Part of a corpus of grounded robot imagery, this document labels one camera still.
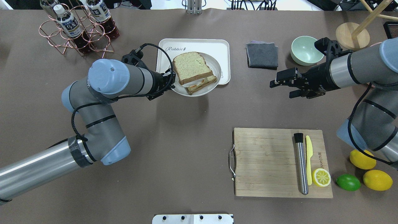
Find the half lemon slice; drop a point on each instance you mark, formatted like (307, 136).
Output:
(321, 177)

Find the yellow lemon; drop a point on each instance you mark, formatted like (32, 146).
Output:
(377, 180)
(361, 161)

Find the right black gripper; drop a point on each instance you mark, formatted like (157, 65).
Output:
(319, 79)

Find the aluminium frame post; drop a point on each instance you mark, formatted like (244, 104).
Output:
(194, 7)

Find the dark tea bottle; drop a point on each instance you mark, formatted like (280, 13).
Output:
(102, 16)

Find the green lime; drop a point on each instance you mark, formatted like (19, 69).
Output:
(348, 182)

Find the white plate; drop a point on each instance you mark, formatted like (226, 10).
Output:
(199, 77)

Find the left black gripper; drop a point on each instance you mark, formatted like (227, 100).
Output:
(159, 82)

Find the tea bottle front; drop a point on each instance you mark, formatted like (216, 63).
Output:
(72, 29)

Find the grey folded cloth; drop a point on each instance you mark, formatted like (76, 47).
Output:
(262, 55)

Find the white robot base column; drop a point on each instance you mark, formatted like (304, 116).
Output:
(193, 219)

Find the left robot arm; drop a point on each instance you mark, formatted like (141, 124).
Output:
(98, 135)

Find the wooden mug tree stand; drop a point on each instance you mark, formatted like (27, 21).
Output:
(354, 36)

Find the steel muddler rod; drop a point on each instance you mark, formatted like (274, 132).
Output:
(301, 163)

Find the wooden cutting board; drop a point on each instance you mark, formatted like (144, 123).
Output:
(265, 163)

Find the bread slice sandwich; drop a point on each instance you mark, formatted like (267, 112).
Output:
(192, 70)

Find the yellow plastic knife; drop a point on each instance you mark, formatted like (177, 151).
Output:
(309, 151)

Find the cream serving tray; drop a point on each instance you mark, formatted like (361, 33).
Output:
(195, 60)

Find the tea bottle middle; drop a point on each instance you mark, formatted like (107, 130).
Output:
(48, 5)

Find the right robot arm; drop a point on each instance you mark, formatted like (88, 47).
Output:
(370, 125)

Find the mint green bowl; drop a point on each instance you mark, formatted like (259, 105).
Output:
(304, 52)

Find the copper wire bottle rack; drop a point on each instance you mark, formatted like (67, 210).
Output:
(86, 26)

